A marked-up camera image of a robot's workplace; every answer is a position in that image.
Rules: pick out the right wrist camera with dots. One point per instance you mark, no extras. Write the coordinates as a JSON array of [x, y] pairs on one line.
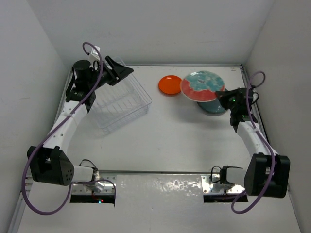
[[255, 97]]

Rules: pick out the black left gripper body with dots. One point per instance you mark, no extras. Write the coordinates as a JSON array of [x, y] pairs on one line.
[[100, 78]]

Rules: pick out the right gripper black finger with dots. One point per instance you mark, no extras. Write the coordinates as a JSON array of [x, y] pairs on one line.
[[226, 95], [224, 102]]

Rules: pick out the clear wire dish rack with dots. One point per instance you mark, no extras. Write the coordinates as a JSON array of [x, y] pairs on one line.
[[116, 106]]

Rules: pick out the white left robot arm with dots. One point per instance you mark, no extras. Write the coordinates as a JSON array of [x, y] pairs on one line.
[[49, 161]]

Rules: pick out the red and teal plate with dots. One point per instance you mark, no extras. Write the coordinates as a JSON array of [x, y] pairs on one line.
[[201, 86]]

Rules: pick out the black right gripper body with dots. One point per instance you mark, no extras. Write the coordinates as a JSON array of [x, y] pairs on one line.
[[233, 106]]

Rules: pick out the white front cover board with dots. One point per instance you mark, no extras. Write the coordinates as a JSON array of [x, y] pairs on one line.
[[163, 204]]

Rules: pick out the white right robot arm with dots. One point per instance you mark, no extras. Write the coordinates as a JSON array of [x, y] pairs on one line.
[[268, 172]]

